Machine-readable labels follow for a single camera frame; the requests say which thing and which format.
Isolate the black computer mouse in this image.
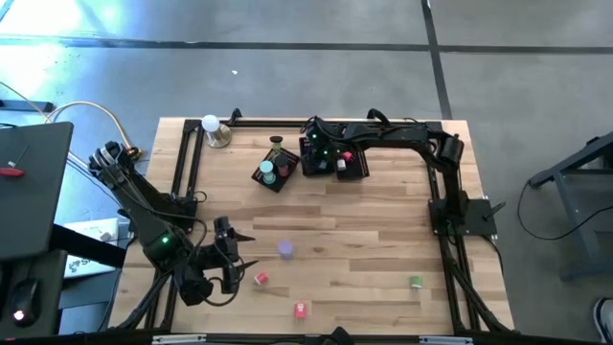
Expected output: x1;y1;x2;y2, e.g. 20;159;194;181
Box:
9;277;42;328

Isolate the hourglass black caps red sand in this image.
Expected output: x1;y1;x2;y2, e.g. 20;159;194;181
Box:
274;152;291;177

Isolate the light bulb on brass base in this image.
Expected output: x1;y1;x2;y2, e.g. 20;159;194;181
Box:
200;113;234;150

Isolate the grey desk frame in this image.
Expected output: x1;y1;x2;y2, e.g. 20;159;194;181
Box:
528;131;613;283

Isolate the silver aluminium extrusion bar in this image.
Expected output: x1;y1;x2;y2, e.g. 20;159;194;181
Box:
419;335;473;345
151;334;207;345

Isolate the hourglass with teal caps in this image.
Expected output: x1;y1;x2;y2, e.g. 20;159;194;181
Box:
258;159;278;186

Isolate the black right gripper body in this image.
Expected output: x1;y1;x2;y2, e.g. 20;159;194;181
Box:
301;117;339;167

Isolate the black floor cable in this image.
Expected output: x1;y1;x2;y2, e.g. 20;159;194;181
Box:
515;179;613;242

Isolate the beige cable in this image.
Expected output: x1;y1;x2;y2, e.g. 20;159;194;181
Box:
0;80;143;162

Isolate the person's shoe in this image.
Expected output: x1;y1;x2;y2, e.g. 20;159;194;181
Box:
592;296;613;343

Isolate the white paper box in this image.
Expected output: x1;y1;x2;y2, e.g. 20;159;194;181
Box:
61;218;121;280

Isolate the black aluminium table frame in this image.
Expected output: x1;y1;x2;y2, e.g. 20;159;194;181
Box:
107;108;516;336

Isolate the black slotted plastic basket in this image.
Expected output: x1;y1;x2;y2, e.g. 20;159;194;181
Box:
298;135;337;179
250;147;302;195
329;138;371;182

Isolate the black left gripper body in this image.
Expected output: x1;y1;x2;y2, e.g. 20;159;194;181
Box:
210;215;241;296

